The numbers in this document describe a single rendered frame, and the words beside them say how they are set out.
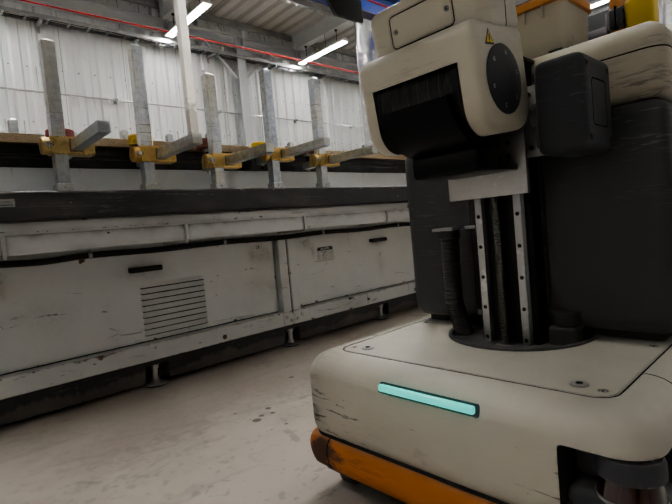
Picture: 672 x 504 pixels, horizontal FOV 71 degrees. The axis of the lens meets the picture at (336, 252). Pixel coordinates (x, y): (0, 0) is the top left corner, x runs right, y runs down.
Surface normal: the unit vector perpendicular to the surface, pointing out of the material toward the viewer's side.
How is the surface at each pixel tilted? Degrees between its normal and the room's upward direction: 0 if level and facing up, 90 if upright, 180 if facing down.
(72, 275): 90
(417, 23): 98
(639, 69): 90
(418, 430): 90
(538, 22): 92
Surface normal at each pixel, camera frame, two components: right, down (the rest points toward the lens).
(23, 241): 0.68, -0.02
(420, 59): -0.71, 0.25
